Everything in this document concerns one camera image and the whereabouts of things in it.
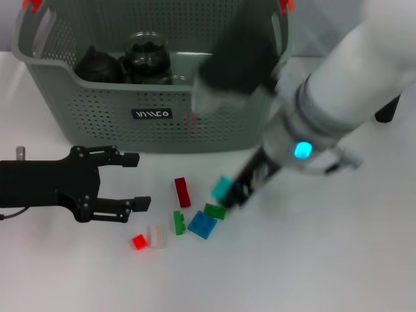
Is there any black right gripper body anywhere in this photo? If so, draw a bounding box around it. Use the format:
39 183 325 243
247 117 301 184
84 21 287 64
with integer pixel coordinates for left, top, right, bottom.
222 148 284 209

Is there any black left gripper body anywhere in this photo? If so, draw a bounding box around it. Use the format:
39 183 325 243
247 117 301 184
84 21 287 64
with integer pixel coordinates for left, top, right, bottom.
0 145 101 224

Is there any teal square toy brick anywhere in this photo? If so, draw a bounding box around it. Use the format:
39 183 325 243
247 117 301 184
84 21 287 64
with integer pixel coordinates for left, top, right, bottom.
211 175 234 202

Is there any glass jar dark lid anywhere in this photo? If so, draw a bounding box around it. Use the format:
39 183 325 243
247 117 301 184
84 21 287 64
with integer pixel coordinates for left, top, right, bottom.
125 31 170 65

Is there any grey-green perforated storage basket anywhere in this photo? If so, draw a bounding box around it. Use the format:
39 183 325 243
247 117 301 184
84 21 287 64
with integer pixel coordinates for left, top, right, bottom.
11 0 295 153

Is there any small red toy brick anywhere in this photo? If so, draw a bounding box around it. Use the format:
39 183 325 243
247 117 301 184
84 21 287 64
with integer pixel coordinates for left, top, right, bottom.
131 233 149 251

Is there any translucent white toy brick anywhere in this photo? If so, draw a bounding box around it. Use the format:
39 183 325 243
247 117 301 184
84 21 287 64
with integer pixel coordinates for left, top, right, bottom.
148 224 168 250

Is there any small green toy brick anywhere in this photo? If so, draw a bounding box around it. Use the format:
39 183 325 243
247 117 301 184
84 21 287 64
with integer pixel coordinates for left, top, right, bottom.
172 210 189 237

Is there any long dark red brick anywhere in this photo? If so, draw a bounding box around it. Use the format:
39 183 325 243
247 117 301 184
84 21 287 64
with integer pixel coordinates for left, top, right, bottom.
174 177 192 208

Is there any blue square toy brick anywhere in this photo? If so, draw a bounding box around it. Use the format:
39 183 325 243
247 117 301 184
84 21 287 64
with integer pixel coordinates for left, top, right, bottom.
187 210 218 241

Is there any small black clay teapot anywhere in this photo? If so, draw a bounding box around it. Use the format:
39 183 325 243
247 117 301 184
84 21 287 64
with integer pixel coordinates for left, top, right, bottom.
73 45 125 84

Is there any left wrist connector cable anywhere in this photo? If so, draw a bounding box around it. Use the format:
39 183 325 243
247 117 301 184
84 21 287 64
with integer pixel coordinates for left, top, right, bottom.
0 146 27 222

